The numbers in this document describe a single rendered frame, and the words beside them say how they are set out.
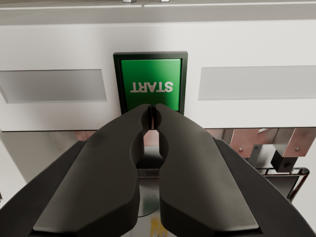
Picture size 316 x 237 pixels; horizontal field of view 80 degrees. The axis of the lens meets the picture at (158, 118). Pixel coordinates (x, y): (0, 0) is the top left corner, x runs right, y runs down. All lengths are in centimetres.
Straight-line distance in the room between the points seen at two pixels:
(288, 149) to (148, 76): 24
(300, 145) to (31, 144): 35
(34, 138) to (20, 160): 3
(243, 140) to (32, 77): 25
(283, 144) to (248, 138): 6
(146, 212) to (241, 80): 31
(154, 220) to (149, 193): 9
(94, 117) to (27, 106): 6
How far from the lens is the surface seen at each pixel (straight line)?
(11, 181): 28
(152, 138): 29
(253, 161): 41
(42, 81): 19
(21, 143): 27
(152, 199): 38
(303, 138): 32
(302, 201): 64
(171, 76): 16
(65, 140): 29
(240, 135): 28
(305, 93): 21
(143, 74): 15
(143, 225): 45
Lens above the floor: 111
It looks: 57 degrees down
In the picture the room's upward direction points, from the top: 180 degrees clockwise
